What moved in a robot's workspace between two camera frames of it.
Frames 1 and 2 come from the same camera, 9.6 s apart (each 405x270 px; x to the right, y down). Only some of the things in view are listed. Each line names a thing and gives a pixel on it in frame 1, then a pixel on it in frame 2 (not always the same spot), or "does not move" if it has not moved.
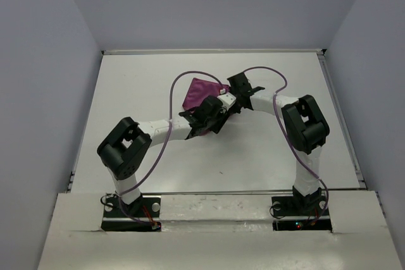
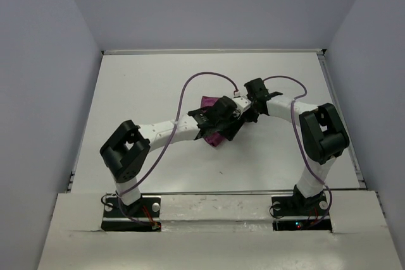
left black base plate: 142,215 does not move
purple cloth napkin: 200,90 -> 208,102
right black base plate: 300,214 does not move
